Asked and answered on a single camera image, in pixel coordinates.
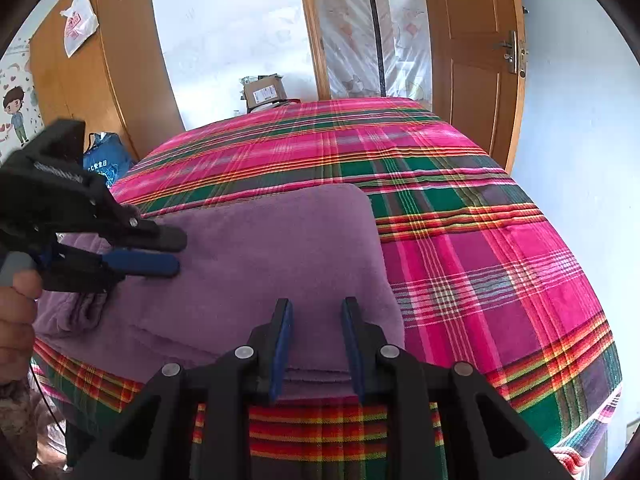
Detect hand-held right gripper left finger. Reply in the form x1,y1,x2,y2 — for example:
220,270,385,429
67,300,294,480

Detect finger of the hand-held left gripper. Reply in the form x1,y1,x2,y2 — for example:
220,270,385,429
45,250,181,291
97,205,188,252

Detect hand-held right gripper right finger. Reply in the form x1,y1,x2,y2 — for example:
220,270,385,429
341,296,576,480

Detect purple pants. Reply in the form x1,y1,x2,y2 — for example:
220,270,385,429
32,183,406,401

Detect person's left hand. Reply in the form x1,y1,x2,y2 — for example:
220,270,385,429
0,272,43,386

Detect blue printed tote bag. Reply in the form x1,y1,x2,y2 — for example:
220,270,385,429
82,131,136,186

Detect wooden wardrobe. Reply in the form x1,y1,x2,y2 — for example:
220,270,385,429
27,0,186,161

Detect pink green plaid bed sheet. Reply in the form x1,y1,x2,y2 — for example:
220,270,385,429
30,97,623,480

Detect white plastic bag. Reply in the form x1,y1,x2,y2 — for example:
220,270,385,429
60,0,100,58

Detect cardboard box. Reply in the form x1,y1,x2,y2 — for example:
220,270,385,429
242,74,287,110

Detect brown blanket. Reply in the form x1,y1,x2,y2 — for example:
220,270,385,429
30,390,71,466

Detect clear plastic door curtain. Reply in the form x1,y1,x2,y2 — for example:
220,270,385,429
307,0,433,111

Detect black curtain strip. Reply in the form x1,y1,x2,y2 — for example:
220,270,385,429
362,0,388,98

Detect wooden door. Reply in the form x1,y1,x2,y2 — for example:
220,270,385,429
420,0,528,173

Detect cartoon wall sticker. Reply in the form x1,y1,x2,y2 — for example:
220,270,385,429
0,45,43,151

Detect black cable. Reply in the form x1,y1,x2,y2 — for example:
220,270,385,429
27,360,68,461

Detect wooden door frame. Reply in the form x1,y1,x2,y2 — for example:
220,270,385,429
295,0,332,102

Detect metal door handle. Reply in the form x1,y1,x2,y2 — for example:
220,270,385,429
492,30,521,76

